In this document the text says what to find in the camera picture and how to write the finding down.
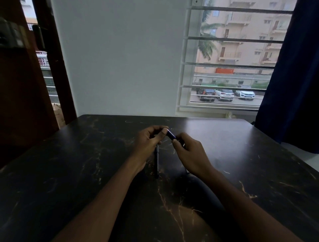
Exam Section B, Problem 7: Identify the person's left hand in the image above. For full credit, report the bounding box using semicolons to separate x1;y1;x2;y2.
129;125;169;173

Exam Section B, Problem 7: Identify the person's right hand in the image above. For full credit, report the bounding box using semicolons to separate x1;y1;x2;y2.
172;132;217;179

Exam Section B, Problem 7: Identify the person's left forearm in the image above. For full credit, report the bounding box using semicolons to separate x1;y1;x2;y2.
51;159;142;242

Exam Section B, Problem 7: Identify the person's right forearm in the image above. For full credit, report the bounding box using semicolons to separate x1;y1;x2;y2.
198;168;303;242

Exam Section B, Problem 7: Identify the dark blue pen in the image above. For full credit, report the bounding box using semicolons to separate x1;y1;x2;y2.
154;144;160;179

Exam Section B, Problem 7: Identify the dark parked car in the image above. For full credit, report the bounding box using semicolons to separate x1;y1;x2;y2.
198;88;217;102

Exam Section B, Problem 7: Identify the white parked car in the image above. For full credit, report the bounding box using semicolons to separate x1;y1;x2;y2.
215;89;235;101
235;90;256;100

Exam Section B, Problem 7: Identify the white window grille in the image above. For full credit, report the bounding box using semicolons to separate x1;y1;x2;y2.
176;0;294;113

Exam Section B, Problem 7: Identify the green palm tree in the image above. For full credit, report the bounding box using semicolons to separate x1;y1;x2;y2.
198;10;222;60

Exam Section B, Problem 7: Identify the beige apartment building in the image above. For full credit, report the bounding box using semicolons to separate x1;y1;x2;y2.
194;0;297;85

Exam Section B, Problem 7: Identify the dark blue curtain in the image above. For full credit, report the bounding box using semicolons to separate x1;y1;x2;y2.
254;0;319;154

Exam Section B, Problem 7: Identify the brown wooden door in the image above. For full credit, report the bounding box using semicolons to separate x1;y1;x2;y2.
0;0;78;167

